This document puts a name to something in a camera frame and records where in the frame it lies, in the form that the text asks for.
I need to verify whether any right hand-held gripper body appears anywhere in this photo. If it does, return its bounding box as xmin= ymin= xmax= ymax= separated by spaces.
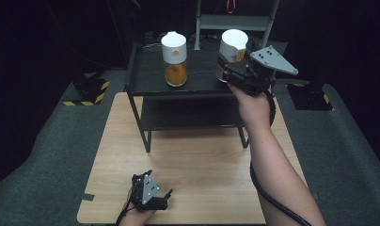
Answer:
xmin=228 ymin=45 xmax=299 ymax=96

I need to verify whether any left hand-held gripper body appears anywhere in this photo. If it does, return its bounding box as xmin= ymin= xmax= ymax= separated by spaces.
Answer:
xmin=130 ymin=173 xmax=169 ymax=212

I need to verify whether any glass jar spouted white lid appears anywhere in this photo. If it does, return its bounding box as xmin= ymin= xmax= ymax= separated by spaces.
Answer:
xmin=215 ymin=28 xmax=249 ymax=83

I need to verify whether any black two-tier shelf rack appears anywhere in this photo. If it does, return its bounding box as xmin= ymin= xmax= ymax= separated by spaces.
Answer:
xmin=124 ymin=40 xmax=277 ymax=153

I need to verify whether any glass jar round white lid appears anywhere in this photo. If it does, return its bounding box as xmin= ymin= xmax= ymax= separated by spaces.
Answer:
xmin=160 ymin=30 xmax=188 ymax=88

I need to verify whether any person's left hand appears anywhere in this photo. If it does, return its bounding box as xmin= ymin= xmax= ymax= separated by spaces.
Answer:
xmin=118 ymin=206 xmax=157 ymax=226

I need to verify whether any person's right hand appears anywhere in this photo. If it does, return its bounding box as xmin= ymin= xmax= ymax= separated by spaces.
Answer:
xmin=227 ymin=82 xmax=273 ymax=130

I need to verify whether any grey metal stand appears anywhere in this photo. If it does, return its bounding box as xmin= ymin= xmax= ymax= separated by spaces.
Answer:
xmin=194 ymin=0 xmax=280 ymax=51

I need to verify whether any black base yellow striped tape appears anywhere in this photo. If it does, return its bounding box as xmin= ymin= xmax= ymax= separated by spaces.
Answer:
xmin=62 ymin=73 xmax=111 ymax=107
xmin=286 ymin=82 xmax=334 ymax=111

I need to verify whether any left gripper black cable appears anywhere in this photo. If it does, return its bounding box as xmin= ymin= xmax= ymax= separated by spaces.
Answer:
xmin=116 ymin=186 xmax=136 ymax=226

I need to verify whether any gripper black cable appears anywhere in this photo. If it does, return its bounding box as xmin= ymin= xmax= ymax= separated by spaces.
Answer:
xmin=116 ymin=186 xmax=136 ymax=226
xmin=249 ymin=86 xmax=313 ymax=226

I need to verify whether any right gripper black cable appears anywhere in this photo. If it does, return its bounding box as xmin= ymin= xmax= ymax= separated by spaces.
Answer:
xmin=249 ymin=86 xmax=313 ymax=226

